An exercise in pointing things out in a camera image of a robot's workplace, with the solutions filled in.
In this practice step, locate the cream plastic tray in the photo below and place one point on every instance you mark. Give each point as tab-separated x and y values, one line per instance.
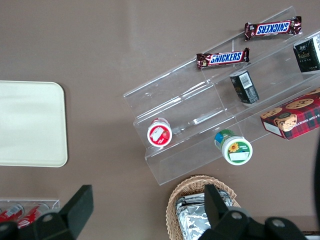
30	125

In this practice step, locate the red lid yogurt cup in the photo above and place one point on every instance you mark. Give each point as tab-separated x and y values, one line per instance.
159	135

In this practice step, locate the clear acrylic stepped display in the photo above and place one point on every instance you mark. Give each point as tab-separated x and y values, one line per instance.
175	105

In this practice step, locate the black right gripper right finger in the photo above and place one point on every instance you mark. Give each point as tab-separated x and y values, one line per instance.
217	207

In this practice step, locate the clear acrylic bottle rack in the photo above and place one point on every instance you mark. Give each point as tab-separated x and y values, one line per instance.
53	203

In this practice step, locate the small black carton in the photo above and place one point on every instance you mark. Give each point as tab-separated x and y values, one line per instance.
308	55
245	87

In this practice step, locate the green lid yogurt cup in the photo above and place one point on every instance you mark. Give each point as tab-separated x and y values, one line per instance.
236	150

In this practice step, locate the snickers chocolate bar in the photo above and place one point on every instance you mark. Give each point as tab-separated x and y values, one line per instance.
223	58
272	28

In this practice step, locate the light wicker basket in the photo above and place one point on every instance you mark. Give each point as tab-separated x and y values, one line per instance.
172	200

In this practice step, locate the white plastic bin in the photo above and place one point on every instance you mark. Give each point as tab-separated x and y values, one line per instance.
312	233

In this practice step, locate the red tartan cookie box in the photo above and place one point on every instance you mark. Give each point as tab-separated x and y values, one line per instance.
295	117

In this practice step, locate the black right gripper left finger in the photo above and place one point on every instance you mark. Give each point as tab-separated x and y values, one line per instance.
75	210

